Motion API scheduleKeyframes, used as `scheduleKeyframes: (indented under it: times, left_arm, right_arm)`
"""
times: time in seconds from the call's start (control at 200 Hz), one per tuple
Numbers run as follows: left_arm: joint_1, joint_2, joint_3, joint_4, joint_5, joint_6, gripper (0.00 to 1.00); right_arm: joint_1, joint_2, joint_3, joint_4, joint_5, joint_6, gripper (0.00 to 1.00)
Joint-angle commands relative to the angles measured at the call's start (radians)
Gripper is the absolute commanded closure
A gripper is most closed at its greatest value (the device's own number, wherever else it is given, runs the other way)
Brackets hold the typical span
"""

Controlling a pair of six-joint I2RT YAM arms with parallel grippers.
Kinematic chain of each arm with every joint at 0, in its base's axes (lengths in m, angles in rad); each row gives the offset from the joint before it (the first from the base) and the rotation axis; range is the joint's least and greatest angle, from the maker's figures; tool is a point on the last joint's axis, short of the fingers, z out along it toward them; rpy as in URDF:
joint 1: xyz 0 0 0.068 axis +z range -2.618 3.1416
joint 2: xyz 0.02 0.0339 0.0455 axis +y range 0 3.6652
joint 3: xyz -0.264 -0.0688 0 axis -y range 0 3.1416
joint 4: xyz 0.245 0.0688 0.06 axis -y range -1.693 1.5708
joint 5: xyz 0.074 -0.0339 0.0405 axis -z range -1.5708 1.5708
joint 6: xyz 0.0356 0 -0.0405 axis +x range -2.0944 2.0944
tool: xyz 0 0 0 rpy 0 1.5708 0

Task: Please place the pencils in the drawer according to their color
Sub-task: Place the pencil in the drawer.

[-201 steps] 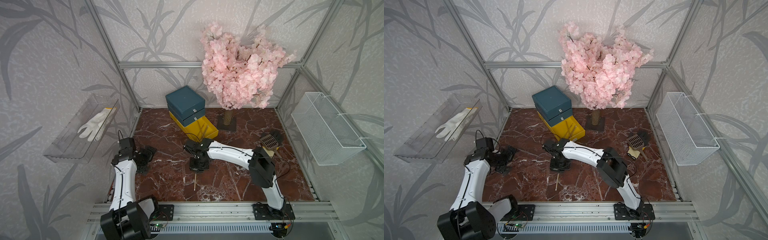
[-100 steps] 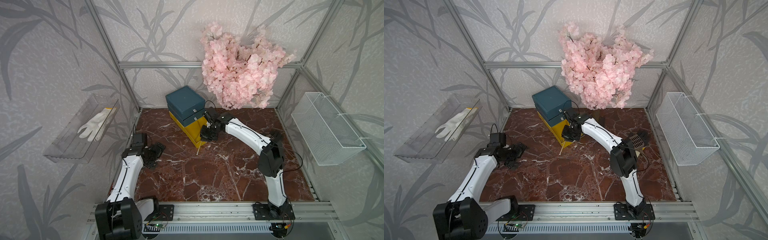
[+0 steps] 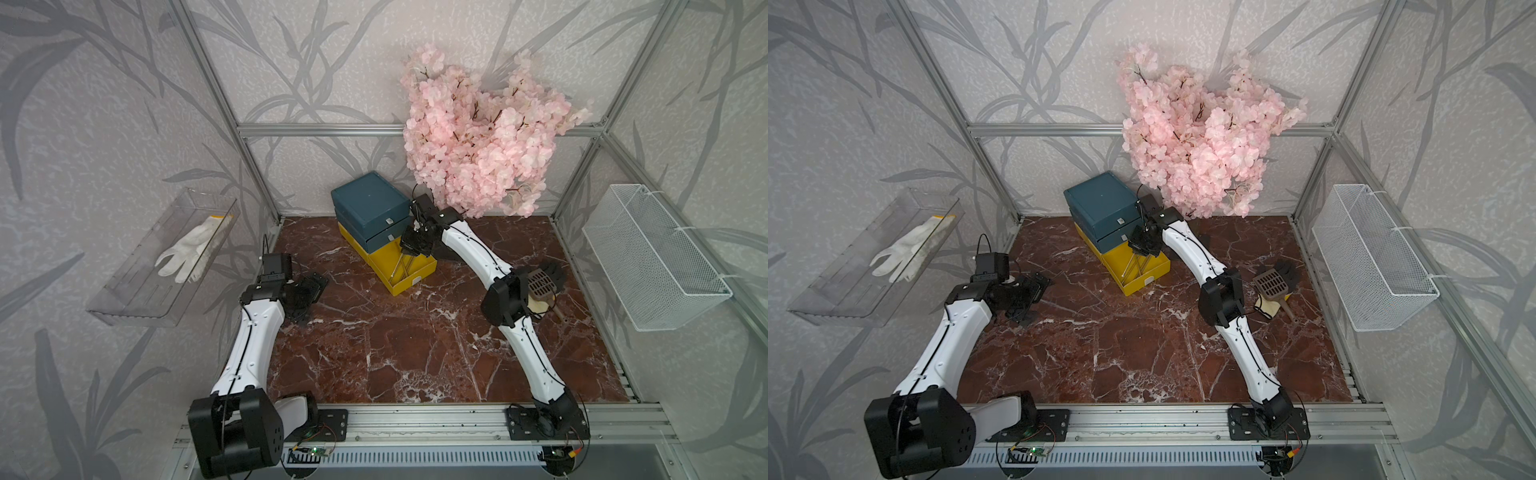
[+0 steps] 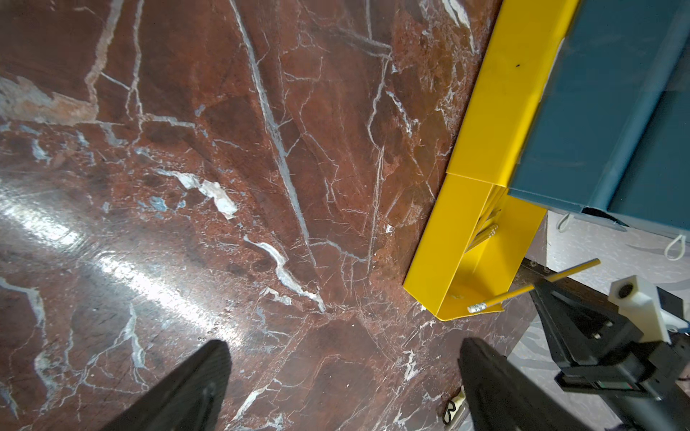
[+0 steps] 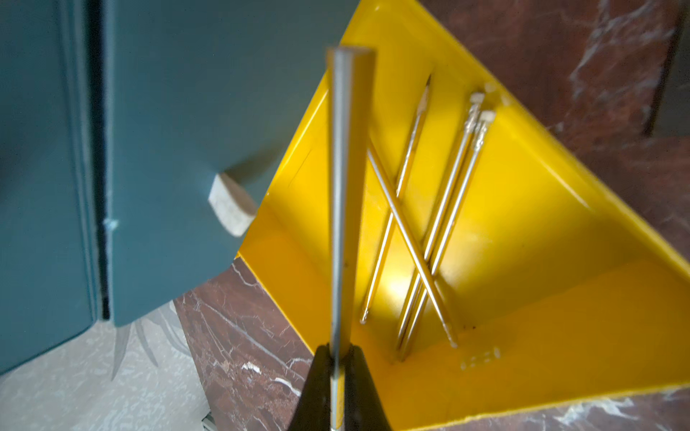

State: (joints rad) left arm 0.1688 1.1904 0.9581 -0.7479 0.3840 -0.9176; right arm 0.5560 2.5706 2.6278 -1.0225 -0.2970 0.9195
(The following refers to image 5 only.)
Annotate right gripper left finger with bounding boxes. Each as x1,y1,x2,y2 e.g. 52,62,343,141
287,345,332,431

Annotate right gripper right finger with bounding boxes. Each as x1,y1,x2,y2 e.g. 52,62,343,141
344,345,393,431

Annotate yellow bottom drawer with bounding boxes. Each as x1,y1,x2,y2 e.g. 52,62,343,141
236,0,690,431

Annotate teal drawer cabinet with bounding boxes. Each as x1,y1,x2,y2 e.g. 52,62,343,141
1,1,358,373

